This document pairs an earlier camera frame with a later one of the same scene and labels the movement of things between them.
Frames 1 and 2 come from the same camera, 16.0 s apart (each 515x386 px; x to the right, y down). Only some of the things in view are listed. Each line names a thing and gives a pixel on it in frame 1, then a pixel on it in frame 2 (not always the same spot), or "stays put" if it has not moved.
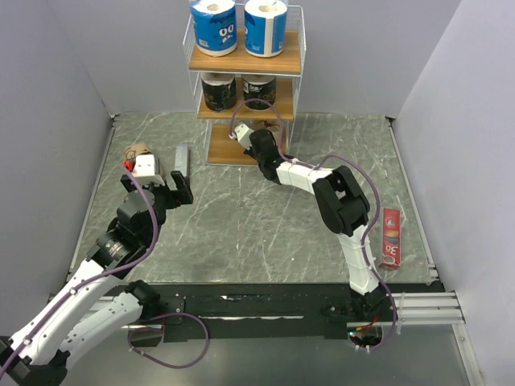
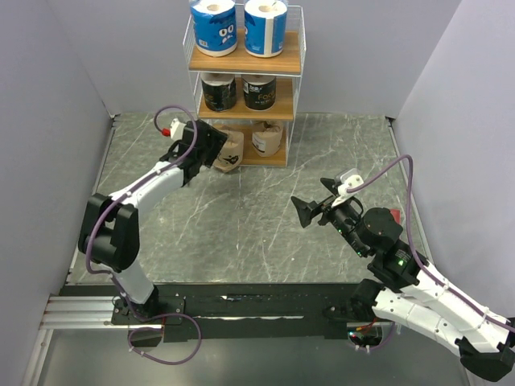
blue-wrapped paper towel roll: [265, 27] stays put
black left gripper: [176, 197] → [216, 140]
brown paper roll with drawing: [131, 151] → [231, 153]
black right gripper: [250, 151] → [306, 210]
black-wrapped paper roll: [220, 90] stays put
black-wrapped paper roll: [259, 86] stays put
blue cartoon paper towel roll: [215, 25] stays put
